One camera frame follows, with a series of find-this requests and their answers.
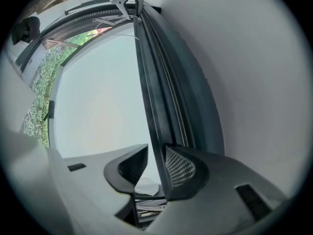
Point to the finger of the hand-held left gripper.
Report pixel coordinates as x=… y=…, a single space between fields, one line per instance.
x=141 y=6
x=122 y=6

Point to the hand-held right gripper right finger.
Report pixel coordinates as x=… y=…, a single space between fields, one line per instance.
x=195 y=180

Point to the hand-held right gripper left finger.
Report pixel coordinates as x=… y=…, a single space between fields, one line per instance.
x=117 y=175

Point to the dark framed window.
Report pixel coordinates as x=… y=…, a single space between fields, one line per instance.
x=195 y=94

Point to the black window latch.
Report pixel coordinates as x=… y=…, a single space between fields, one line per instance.
x=50 y=110

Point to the green trees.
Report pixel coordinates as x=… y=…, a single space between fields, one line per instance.
x=41 y=82

